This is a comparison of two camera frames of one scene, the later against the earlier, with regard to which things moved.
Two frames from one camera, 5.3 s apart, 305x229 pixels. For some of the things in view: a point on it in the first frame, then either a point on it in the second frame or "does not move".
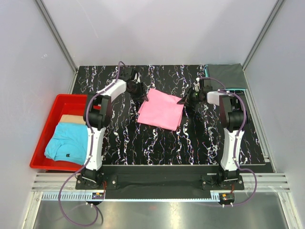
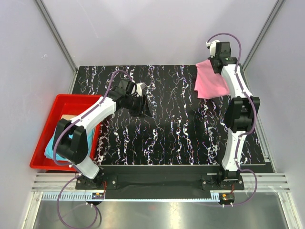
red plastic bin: x=64 y=104 does not move
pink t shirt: x=162 y=109 to x=208 y=84
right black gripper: x=184 y=100 to x=211 y=60
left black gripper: x=137 y=97 to x=142 y=109
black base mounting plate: x=160 y=182 does not move
